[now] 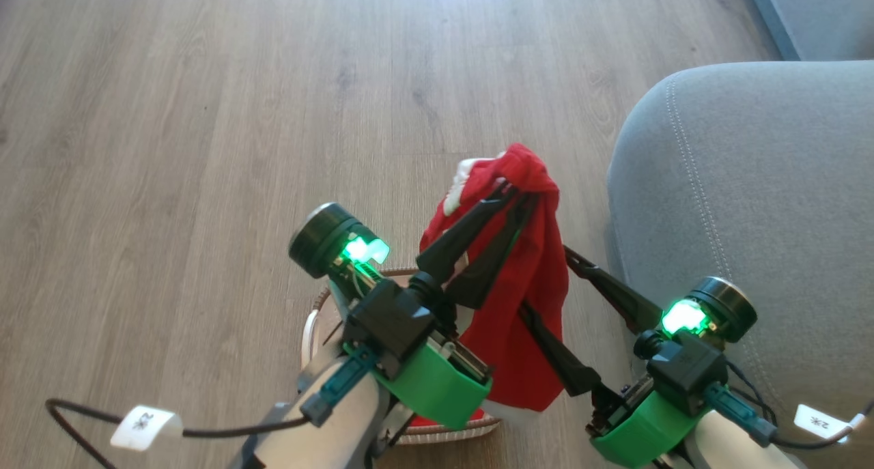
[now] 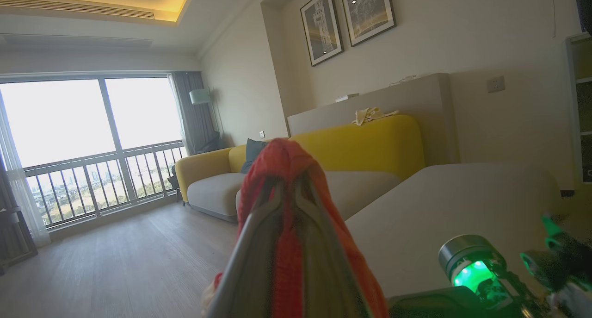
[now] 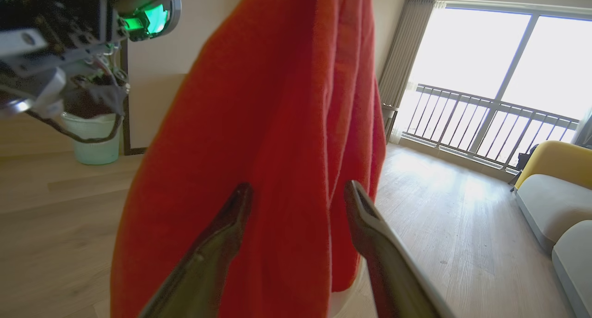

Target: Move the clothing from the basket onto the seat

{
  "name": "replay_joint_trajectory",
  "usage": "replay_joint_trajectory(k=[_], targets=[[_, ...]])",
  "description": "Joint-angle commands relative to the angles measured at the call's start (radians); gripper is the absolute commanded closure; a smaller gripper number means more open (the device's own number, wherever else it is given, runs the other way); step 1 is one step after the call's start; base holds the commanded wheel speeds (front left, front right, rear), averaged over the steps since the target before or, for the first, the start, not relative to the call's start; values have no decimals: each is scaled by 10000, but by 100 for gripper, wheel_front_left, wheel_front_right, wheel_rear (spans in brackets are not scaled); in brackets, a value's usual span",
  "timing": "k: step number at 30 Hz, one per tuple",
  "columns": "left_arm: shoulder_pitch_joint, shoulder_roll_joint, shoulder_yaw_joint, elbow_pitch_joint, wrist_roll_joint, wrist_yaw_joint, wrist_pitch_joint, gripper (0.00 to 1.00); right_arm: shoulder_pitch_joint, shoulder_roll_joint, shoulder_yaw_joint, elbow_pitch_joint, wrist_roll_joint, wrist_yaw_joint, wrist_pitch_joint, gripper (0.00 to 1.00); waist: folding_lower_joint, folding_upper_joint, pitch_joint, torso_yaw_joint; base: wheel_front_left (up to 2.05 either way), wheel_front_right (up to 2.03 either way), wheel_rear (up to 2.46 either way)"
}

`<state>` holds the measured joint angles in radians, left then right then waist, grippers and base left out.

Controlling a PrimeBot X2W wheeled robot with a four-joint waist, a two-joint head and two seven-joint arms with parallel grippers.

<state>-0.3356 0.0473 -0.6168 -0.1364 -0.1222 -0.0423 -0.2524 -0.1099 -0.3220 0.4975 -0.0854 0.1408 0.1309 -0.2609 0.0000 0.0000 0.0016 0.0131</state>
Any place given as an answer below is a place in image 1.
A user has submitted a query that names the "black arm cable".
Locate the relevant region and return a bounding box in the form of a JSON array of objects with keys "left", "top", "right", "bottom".
[
  {"left": 46, "top": 350, "right": 380, "bottom": 469},
  {"left": 707, "top": 360, "right": 874, "bottom": 451}
]

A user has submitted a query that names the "grey sofa section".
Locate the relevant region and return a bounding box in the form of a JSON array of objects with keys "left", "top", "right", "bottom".
[{"left": 741, "top": 0, "right": 874, "bottom": 61}]

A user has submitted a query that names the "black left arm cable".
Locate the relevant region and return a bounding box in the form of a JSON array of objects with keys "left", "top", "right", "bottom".
[{"left": 46, "top": 350, "right": 380, "bottom": 469}]

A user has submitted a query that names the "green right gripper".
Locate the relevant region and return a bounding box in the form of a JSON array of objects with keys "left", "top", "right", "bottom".
[{"left": 519, "top": 246, "right": 705, "bottom": 469}]

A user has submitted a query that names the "large fabric sofa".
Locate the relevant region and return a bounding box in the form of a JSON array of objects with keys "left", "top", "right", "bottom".
[{"left": 606, "top": 59, "right": 874, "bottom": 469}]

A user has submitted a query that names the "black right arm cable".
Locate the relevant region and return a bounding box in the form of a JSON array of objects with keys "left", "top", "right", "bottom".
[{"left": 707, "top": 360, "right": 874, "bottom": 451}]

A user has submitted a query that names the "round wicker laundry basket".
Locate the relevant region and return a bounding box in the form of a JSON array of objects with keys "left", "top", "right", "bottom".
[{"left": 300, "top": 268, "right": 503, "bottom": 446}]

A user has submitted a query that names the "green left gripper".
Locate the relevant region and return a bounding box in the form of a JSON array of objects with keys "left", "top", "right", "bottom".
[{"left": 372, "top": 184, "right": 540, "bottom": 431}]

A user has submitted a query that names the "red and white garment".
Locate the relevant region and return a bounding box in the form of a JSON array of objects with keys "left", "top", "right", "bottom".
[{"left": 419, "top": 143, "right": 572, "bottom": 429}]

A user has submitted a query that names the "white cable label tag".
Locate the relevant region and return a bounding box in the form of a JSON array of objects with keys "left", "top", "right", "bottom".
[
  {"left": 109, "top": 405, "right": 184, "bottom": 452},
  {"left": 793, "top": 403, "right": 866, "bottom": 437}
]

